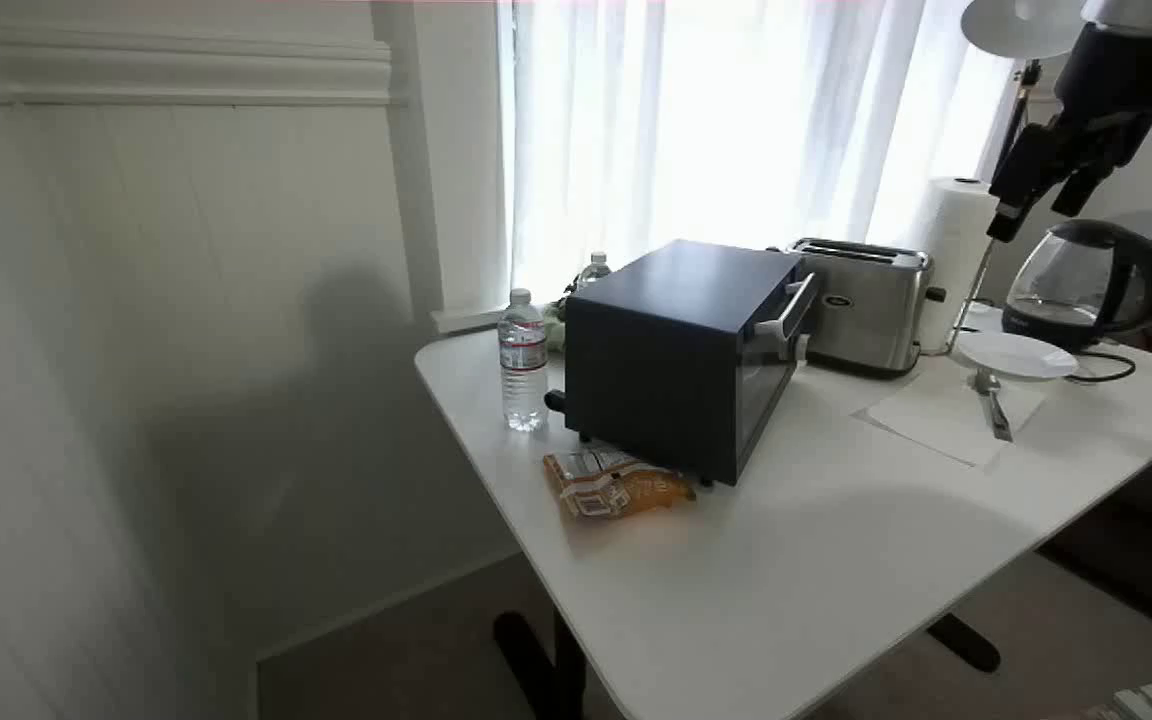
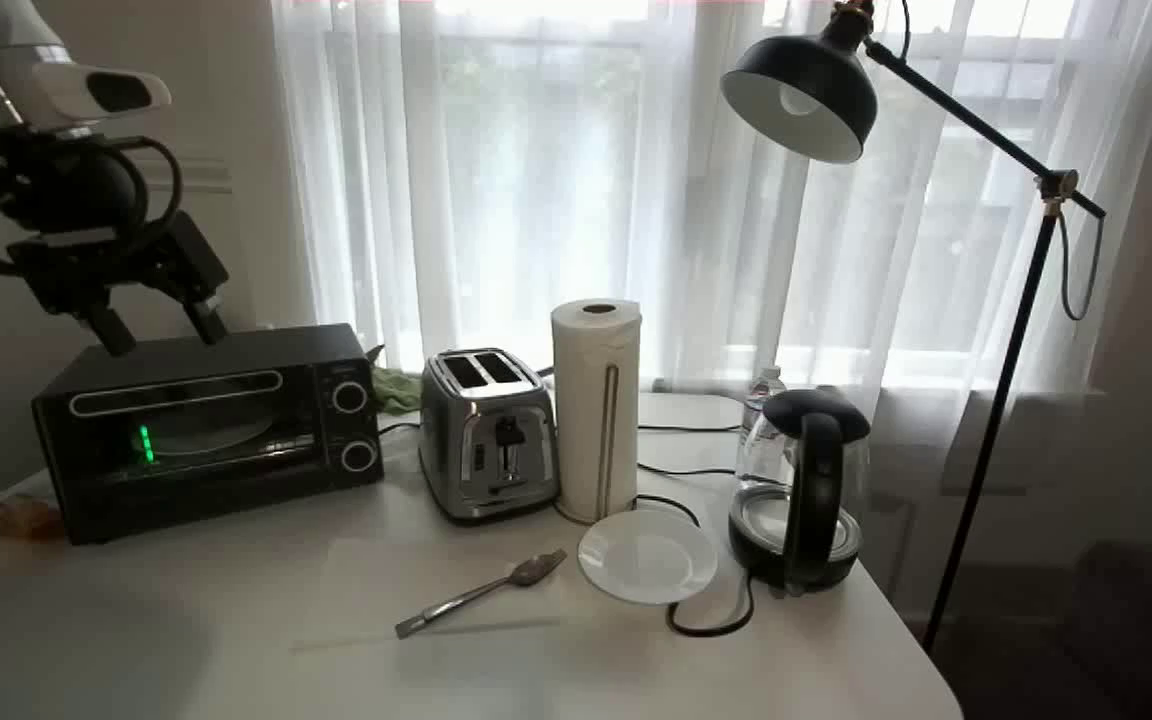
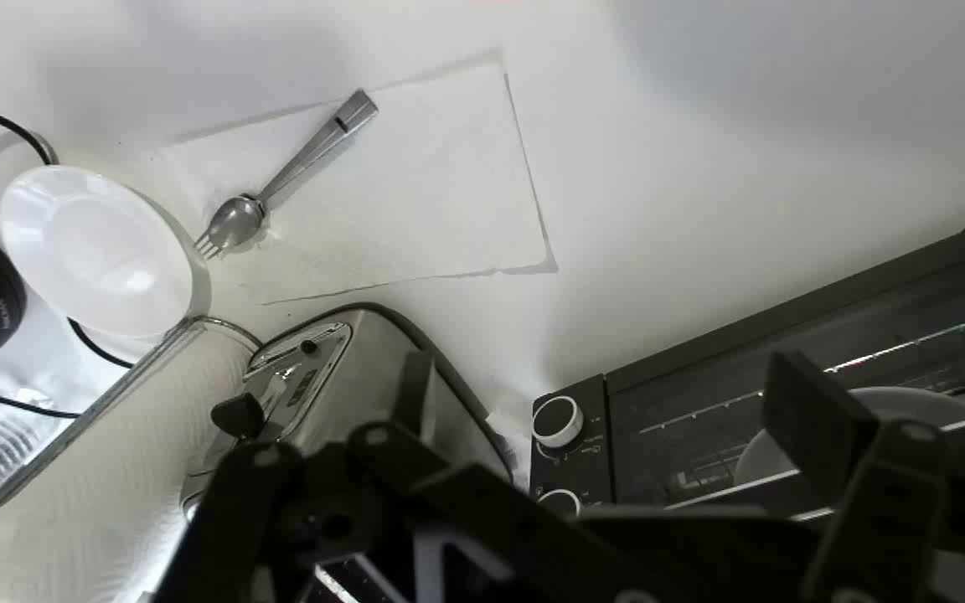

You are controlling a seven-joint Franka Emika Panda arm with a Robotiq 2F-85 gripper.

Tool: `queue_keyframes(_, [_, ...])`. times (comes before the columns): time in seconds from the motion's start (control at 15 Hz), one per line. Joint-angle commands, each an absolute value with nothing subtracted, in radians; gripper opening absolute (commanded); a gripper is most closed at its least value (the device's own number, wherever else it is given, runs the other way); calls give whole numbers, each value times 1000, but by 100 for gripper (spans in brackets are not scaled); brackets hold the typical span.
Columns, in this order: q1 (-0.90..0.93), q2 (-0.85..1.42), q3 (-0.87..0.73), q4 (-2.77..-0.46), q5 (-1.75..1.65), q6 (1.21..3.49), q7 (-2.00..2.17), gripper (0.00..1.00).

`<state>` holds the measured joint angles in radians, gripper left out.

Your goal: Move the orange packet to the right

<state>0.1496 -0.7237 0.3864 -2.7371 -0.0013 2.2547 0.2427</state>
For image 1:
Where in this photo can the white plate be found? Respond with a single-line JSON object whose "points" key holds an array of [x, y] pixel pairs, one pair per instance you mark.
{"points": [[1017, 359]]}

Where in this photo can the white paper towel roll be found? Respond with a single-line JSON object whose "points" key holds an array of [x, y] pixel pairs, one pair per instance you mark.
{"points": [[952, 235]]}

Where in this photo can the silver toaster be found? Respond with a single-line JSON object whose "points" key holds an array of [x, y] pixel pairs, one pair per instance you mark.
{"points": [[868, 307]]}

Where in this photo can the orange snack packet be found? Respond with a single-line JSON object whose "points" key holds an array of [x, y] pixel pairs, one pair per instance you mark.
{"points": [[612, 484]]}

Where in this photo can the metal spoon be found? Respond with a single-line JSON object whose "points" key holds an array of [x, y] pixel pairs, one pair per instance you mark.
{"points": [[991, 394]]}

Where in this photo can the clear water bottle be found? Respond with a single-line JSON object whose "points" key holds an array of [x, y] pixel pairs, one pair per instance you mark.
{"points": [[522, 343]]}

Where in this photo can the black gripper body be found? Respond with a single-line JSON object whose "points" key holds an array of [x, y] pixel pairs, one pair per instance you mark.
{"points": [[1106, 113]]}

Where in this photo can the white curtain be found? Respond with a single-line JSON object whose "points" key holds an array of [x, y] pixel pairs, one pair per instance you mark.
{"points": [[741, 121]]}

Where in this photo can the black toaster oven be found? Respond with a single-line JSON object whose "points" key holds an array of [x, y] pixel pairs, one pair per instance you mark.
{"points": [[682, 354]]}

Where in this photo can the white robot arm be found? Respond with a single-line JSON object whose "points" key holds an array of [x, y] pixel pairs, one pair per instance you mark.
{"points": [[1047, 29]]}

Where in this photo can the black glass electric kettle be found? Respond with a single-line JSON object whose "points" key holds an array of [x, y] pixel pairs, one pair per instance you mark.
{"points": [[1080, 281]]}

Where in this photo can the white paper napkin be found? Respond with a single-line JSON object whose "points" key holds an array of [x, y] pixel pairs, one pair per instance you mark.
{"points": [[941, 415]]}

